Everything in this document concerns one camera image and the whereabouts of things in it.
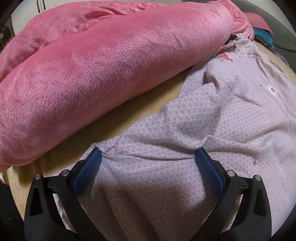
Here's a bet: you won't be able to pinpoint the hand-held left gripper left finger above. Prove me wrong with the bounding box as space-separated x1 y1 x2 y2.
24 147 103 241

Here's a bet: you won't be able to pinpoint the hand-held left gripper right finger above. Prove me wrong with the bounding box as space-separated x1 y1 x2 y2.
194 148 272 241

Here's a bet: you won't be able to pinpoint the striped colourful clothes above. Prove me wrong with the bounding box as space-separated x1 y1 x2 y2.
253 27 276 49

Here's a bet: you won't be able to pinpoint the beige bed sheet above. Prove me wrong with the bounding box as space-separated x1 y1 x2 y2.
6 39 296 223

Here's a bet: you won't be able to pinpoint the lilac printed blanket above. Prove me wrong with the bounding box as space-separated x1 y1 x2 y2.
53 32 296 241

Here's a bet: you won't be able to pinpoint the pink fleece blanket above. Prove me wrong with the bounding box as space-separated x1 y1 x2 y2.
0 0 255 172

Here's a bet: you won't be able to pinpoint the dark pink cloth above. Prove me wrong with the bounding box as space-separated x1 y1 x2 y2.
245 13 271 32

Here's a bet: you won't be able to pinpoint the grey pillow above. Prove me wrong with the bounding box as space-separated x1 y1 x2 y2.
238 0 296 52

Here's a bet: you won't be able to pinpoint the white wardrobe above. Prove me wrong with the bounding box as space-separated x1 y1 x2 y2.
10 0 52 35

